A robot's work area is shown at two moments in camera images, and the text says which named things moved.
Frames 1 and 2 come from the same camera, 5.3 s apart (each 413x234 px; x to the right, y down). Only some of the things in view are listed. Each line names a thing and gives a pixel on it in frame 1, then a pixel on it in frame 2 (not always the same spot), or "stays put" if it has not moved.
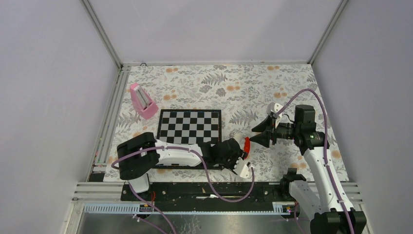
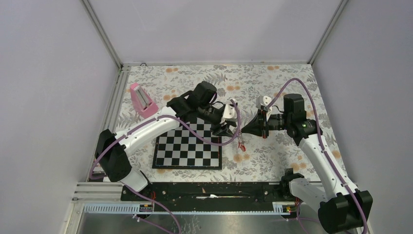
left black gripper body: [230, 162] -> [210, 114]
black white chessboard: [191, 126] stays put
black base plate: [217, 192] stays put
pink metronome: [141, 102] stays put
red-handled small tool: [247, 147] -> [240, 142]
